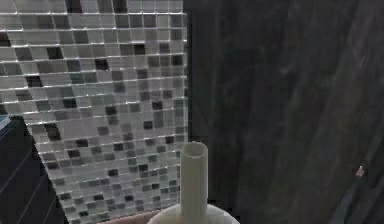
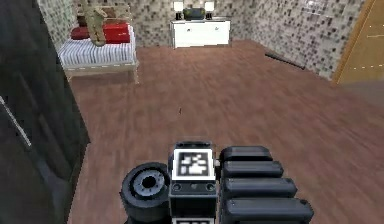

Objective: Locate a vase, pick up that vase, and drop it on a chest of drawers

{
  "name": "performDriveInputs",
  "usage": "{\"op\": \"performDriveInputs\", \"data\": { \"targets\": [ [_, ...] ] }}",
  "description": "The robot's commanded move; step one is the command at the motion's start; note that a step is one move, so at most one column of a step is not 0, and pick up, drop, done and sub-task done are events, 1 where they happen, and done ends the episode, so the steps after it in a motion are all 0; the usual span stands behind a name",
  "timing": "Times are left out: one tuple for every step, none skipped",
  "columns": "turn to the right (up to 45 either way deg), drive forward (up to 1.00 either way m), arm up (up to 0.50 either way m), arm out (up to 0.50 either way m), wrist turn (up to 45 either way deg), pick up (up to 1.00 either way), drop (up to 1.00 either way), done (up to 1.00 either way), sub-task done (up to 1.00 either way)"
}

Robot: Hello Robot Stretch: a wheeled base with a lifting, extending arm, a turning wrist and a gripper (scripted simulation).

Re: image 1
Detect dark cabinet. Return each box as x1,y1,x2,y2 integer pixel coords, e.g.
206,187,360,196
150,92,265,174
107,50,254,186
0,114,69,224

